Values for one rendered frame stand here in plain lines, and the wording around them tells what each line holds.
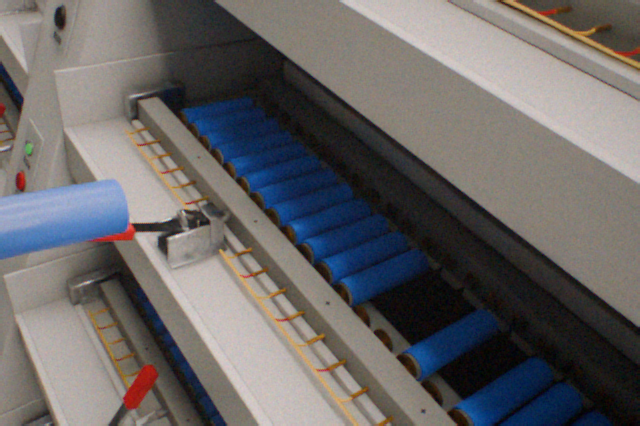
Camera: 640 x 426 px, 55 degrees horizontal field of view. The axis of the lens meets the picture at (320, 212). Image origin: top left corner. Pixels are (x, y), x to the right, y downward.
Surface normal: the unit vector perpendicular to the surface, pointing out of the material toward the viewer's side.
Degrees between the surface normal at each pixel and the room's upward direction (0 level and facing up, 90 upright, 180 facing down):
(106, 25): 90
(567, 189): 111
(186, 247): 90
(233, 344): 21
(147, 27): 90
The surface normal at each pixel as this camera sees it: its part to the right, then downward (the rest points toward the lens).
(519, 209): -0.81, 0.28
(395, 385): 0.11, -0.78
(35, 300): 0.57, 0.56
